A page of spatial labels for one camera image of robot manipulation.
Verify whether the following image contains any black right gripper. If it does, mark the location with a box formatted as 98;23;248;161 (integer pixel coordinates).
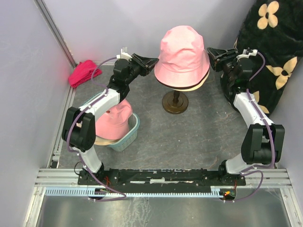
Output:
206;47;239;83

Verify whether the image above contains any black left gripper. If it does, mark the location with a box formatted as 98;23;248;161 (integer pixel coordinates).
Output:
125;53;160;85

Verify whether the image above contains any pink bucket hat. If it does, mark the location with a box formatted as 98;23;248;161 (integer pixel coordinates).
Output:
154;26;210;88
96;99;133;140

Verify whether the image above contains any cream bucket hat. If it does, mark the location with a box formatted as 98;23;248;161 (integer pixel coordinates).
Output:
171;72;209;92

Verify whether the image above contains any light blue plastic basket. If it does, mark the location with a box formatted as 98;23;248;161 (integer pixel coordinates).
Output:
77;92;140;152

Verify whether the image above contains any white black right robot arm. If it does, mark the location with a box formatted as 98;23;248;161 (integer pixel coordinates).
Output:
207;47;285;185

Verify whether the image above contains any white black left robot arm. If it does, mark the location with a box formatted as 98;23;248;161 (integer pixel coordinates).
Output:
62;53;159;184

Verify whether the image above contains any brown round wooden stand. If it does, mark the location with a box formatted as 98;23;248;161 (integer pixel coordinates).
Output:
162;90;188;114

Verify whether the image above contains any magenta hat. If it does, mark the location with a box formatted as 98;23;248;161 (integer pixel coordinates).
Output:
68;60;102;88

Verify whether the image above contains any black floral blanket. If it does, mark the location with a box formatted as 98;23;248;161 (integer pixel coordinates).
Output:
234;0;303;116

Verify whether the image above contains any beige bottom hat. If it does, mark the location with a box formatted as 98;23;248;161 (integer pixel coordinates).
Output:
94;136;119;146

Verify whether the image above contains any aluminium corner profile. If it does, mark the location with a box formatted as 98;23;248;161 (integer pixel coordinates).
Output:
34;0;77;68

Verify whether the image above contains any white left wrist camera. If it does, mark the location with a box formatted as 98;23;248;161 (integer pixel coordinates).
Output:
116;47;132;61

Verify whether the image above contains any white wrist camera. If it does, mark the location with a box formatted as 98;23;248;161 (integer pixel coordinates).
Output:
236;48;258;61
116;47;132;61

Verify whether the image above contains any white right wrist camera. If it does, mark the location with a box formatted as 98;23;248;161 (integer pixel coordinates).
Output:
236;48;258;61

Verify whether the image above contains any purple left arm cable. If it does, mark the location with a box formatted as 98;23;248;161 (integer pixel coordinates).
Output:
66;55;129;202

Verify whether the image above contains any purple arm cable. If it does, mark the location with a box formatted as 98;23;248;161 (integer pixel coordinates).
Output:
222;52;277;203
66;55;129;202

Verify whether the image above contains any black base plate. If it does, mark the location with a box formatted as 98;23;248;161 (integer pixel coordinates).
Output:
78;168;247;193

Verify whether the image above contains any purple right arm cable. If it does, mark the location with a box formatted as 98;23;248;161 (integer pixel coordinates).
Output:
222;52;277;203

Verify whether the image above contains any aluminium rail frame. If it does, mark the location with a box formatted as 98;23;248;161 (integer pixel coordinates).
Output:
22;87;296;227

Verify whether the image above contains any light blue cable duct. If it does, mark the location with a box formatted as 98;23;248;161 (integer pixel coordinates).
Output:
45;186;224;199

